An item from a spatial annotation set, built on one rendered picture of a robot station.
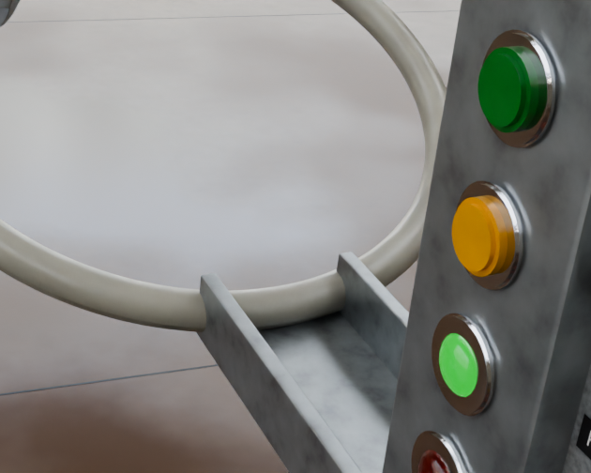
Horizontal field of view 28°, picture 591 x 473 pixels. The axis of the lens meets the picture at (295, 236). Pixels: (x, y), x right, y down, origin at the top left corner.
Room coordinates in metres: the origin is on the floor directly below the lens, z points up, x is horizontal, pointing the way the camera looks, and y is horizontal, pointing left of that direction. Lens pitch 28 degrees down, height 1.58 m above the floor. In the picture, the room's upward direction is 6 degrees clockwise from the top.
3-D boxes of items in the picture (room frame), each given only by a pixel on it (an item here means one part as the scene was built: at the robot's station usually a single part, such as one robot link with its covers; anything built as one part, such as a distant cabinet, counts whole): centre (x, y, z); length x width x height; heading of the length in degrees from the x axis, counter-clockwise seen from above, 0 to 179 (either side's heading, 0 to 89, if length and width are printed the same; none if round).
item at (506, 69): (0.34, -0.06, 1.46); 0.03 x 0.01 x 0.03; 29
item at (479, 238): (0.34, -0.06, 1.41); 0.03 x 0.01 x 0.03; 29
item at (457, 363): (0.34, -0.06, 1.36); 0.02 x 0.01 x 0.02; 29
